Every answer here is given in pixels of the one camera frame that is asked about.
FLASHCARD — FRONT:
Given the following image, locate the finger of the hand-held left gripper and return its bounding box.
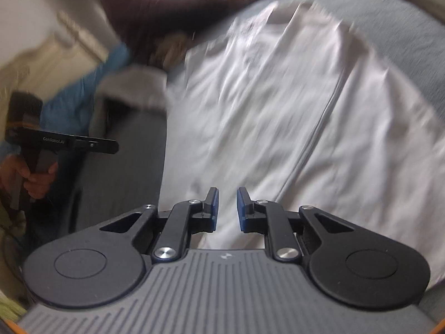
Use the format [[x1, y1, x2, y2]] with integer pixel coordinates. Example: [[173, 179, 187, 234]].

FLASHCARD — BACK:
[[88, 138, 119, 154]]

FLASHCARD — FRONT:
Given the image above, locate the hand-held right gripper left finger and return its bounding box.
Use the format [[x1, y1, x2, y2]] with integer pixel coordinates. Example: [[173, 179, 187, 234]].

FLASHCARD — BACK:
[[99, 187, 220, 263]]

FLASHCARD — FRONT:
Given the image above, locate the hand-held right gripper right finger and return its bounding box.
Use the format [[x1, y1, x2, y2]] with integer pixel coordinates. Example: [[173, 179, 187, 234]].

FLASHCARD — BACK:
[[236, 187, 355, 263]]

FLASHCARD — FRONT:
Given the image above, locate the white shirt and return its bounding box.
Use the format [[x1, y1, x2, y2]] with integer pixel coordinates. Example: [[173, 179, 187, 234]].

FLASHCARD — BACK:
[[158, 0, 445, 286]]

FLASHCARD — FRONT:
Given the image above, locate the person's left hand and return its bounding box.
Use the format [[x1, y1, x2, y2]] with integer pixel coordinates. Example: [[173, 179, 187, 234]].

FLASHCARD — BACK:
[[0, 155, 58, 199]]

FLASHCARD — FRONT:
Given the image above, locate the blue quilt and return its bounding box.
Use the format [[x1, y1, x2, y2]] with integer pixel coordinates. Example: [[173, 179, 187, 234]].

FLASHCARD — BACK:
[[38, 43, 133, 136]]

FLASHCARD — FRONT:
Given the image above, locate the grey-green cloth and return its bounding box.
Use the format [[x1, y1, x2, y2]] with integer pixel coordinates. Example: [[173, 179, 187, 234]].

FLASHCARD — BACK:
[[99, 66, 169, 112]]

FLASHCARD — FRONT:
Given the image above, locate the cream carved headboard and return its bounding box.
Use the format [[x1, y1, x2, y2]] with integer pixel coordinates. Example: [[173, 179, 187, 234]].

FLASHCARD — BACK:
[[0, 10, 108, 112]]

